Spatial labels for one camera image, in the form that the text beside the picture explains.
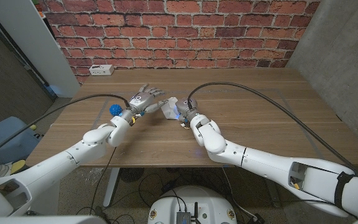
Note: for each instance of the clear plastic wrap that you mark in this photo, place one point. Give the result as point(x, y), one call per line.
point(90, 175)

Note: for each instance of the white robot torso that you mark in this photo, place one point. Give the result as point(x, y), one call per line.
point(194, 199)

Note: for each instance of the white robot chest shell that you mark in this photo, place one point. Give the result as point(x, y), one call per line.
point(42, 220)

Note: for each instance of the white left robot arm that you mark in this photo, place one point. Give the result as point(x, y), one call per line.
point(57, 165)

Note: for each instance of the grey table leg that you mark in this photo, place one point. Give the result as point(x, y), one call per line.
point(275, 199)

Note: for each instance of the black antenna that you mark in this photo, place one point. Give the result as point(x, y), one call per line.
point(196, 213)

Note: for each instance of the white table leg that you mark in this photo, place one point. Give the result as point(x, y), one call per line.
point(112, 183)

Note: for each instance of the red brick print backdrop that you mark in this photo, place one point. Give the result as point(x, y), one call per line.
point(179, 31)

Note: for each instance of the blue spiky ball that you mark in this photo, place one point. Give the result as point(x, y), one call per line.
point(116, 110)

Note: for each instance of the white power strip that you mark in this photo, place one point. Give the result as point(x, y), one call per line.
point(101, 70)

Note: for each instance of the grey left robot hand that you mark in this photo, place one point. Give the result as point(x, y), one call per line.
point(141, 99)

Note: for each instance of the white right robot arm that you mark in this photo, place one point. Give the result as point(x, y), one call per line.
point(275, 168)

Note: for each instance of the yellow-green ball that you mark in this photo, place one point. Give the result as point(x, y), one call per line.
point(33, 127)

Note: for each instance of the black round floor fan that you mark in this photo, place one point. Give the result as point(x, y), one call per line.
point(131, 175)

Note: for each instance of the white upright panel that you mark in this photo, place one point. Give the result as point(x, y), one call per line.
point(33, 40)

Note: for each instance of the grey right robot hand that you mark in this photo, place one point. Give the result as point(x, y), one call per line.
point(186, 107)

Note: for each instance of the small grey electronics box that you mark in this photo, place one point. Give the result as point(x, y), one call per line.
point(183, 218)

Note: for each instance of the white receipt paper strip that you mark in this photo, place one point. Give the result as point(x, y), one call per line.
point(169, 109)

